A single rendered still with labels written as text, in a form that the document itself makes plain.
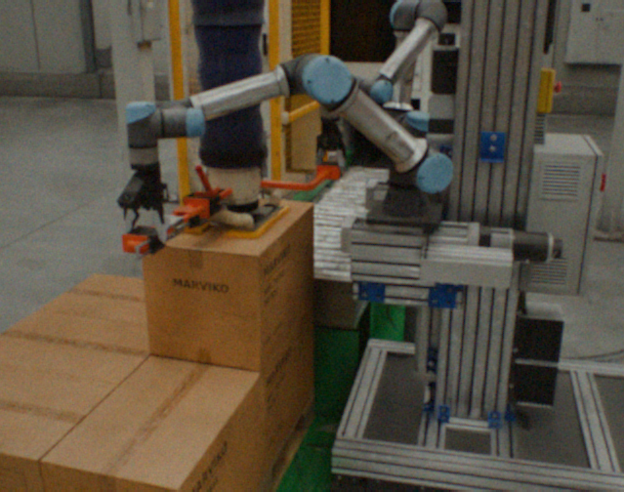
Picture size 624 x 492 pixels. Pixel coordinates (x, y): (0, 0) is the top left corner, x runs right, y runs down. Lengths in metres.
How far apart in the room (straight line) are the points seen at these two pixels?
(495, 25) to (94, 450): 1.67
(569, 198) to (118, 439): 1.51
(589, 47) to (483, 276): 9.35
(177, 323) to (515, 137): 1.23
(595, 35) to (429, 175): 9.39
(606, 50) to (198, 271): 9.64
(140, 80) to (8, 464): 2.21
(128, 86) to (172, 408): 2.07
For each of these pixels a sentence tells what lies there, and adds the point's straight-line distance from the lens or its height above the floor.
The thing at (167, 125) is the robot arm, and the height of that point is 1.38.
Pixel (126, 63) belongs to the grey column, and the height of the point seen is 1.36.
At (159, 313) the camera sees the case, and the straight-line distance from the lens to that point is 2.35.
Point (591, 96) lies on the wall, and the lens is 11.52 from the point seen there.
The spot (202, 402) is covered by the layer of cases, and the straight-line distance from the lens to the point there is 2.15.
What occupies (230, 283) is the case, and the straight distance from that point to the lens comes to 2.18.
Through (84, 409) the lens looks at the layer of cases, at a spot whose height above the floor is 0.54.
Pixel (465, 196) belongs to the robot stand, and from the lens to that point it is 2.35.
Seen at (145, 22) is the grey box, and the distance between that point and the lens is 3.69.
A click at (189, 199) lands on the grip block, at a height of 1.10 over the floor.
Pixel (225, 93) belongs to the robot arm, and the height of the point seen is 1.43.
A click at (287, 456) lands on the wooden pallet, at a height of 0.02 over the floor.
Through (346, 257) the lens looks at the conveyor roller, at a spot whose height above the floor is 0.55.
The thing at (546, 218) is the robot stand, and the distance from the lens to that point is 2.33.
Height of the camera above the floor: 1.68
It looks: 19 degrees down
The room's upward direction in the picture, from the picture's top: straight up
